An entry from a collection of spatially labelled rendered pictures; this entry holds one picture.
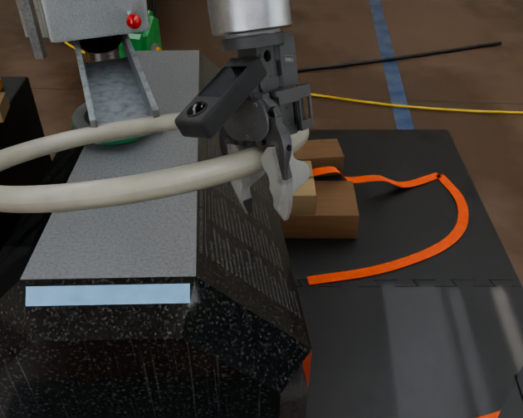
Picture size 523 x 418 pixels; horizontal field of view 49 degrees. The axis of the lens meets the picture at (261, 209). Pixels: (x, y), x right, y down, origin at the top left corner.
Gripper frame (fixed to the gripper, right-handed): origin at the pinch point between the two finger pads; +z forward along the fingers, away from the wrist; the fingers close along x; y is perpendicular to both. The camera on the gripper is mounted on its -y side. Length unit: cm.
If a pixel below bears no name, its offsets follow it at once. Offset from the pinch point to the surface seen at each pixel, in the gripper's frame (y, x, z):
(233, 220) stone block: 41, 51, 23
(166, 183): -11.9, 1.6, -6.5
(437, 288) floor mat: 139, 49, 84
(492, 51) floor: 355, 115, 17
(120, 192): -15.8, 4.3, -6.4
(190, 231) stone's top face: 24, 47, 19
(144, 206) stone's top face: 23, 60, 15
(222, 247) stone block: 30, 44, 25
